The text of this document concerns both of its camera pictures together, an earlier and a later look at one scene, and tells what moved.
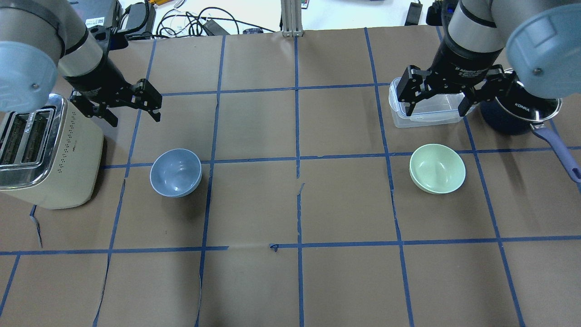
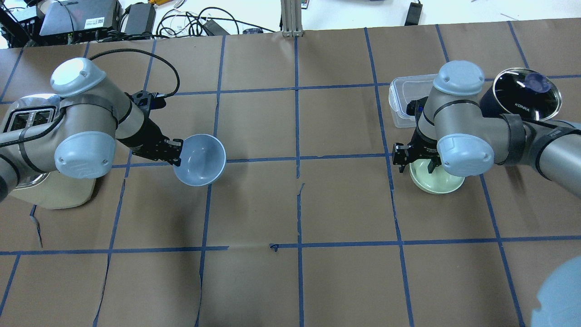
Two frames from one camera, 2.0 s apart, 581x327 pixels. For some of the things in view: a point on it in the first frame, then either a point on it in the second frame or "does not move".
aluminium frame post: [291, 14] does not move
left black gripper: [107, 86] to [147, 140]
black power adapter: [140, 21] does not move
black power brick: [414, 14] does not move
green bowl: [437, 169] does not move
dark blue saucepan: [514, 110] does not move
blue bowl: [175, 173] to [203, 158]
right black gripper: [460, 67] to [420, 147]
